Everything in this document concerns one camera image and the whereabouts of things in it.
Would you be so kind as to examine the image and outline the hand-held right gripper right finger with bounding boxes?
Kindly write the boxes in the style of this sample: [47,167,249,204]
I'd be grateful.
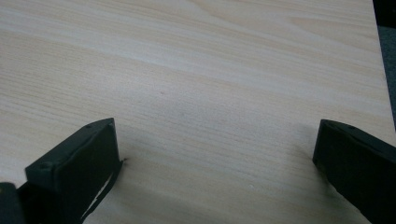
[312,119,396,224]

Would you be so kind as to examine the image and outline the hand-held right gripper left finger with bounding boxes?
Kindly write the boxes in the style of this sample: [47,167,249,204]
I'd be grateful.
[17,117,127,224]

